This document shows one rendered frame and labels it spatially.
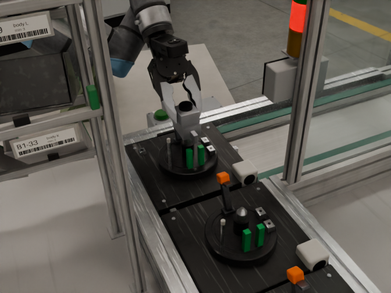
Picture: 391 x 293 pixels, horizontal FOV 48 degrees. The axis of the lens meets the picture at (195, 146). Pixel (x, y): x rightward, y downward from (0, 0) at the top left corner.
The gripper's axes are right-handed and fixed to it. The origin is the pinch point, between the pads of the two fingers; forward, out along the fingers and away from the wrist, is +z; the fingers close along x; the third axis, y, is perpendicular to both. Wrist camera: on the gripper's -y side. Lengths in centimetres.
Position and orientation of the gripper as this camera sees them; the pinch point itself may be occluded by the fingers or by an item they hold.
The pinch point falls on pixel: (187, 113)
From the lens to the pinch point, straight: 94.9
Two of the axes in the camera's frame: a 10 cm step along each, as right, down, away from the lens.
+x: -9.1, 2.8, -3.0
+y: -2.7, 1.5, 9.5
